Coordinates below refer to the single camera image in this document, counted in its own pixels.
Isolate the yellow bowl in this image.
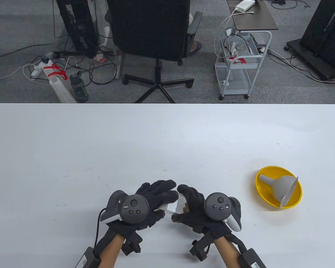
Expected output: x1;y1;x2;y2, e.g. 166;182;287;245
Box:
255;166;302;209

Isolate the brown side table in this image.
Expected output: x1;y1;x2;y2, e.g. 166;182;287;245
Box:
227;0;279;32

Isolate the black left glove cable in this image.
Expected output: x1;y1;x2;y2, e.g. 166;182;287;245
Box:
94;208;106;247

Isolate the person's left forearm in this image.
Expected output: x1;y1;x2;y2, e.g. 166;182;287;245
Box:
99;234;126;268

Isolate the person's right hand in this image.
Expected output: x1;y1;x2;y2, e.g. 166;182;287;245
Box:
171;184;232;239

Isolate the white rolling cart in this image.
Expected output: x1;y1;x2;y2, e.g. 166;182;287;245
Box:
214;27;272;100

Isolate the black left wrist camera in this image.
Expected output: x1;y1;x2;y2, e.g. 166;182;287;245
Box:
121;233;143;256

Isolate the grey left hand controller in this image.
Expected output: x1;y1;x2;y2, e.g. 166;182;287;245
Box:
100;190;150;224

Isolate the grey hand controller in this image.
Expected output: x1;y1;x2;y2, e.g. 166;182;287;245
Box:
100;190;150;224
204;193;242;233

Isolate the clear coffee jar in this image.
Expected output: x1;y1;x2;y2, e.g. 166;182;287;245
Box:
179;195;189;214

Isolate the white power bank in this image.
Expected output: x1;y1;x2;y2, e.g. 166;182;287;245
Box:
235;0;255;13

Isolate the black office chair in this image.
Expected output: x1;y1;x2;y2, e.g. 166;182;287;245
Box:
105;0;204;104

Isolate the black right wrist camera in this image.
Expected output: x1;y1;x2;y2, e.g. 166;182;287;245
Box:
190;236;212;261

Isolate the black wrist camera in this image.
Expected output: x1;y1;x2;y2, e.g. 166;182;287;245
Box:
121;233;143;256
190;236;212;261

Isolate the person's right forearm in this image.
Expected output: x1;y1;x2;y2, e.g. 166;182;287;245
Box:
214;237;240;268

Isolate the dark water bottle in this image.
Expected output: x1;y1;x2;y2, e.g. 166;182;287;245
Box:
70;71;89;102

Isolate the black computer tower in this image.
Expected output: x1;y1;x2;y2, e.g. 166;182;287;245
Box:
56;0;99;58

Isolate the white charging cable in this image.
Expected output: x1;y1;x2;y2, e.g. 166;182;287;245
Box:
214;10;254;59

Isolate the white power strip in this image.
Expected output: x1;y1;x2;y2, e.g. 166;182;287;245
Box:
31;60;46;78

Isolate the black wheeled stand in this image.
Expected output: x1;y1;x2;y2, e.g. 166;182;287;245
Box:
285;0;335;81

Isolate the black right glove cable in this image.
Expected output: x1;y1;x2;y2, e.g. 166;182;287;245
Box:
228;234;247;252

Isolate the white square jar lid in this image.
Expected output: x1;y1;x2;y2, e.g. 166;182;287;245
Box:
158;192;180;212

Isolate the person's left hand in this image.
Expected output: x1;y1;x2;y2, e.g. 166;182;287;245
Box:
107;180;180;238

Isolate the grey funnel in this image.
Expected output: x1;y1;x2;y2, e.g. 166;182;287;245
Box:
258;174;300;208

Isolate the black glove cable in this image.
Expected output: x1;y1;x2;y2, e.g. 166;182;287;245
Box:
94;208;106;247
228;234;247;252

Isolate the grey right hand controller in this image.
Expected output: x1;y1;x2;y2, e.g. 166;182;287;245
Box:
204;193;242;233

